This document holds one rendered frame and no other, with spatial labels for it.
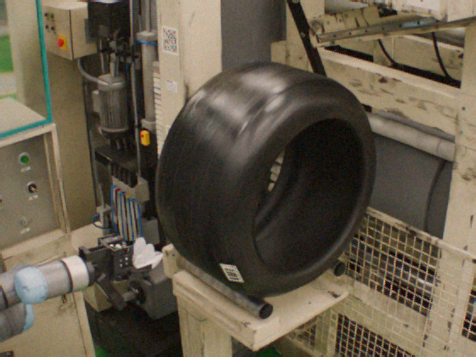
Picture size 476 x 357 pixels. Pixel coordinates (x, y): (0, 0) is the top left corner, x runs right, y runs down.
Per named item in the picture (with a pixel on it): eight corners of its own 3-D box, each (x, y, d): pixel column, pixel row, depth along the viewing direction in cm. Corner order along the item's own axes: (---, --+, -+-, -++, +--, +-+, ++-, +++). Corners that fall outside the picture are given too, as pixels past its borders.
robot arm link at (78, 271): (74, 299, 130) (57, 282, 136) (93, 293, 133) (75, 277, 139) (71, 269, 128) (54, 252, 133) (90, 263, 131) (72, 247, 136)
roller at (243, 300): (181, 268, 188) (175, 257, 185) (192, 258, 189) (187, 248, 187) (263, 323, 164) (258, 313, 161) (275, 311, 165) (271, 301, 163)
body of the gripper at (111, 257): (137, 245, 138) (89, 258, 130) (138, 280, 141) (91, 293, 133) (118, 231, 143) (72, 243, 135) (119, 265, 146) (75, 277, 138)
